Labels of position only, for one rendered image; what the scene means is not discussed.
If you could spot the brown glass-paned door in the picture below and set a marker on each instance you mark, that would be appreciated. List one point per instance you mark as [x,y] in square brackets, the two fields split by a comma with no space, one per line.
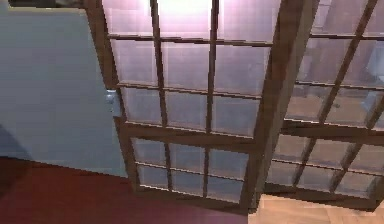
[210,86]
[336,86]

